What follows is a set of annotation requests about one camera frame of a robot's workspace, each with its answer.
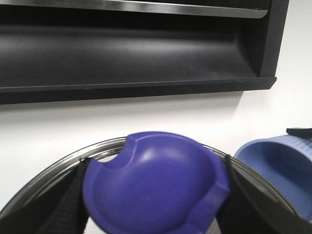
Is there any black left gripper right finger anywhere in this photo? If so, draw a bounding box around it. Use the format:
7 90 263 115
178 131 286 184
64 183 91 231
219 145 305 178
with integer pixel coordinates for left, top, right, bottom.
216 155 312 234

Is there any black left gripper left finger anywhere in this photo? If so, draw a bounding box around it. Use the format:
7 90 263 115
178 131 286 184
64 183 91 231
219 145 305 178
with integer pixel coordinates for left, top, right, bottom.
0 159 90 234

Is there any light blue ribbed cup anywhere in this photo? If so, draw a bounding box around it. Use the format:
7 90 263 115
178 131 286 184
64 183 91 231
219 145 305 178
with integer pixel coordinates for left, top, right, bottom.
234 135 312 221

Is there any black range hood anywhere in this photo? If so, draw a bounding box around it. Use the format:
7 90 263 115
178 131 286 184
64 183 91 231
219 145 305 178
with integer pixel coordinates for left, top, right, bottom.
0 0 289 104

